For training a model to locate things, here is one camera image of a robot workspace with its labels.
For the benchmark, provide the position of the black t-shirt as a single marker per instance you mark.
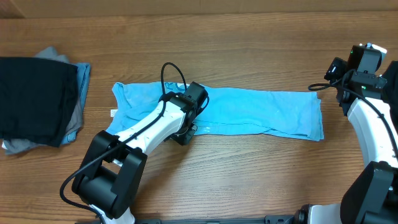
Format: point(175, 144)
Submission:
point(389, 95)

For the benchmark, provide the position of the folded grey garment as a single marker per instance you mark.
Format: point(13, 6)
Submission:
point(42, 100)

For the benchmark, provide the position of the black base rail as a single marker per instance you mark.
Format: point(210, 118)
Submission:
point(269, 219)

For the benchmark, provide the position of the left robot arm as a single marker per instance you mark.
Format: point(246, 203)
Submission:
point(109, 176)

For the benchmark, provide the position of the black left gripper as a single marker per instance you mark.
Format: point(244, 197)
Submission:
point(186, 138)

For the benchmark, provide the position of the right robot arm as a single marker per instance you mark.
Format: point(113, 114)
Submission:
point(361, 93)

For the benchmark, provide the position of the light blue printed t-shirt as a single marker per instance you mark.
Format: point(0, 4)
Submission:
point(231, 111)

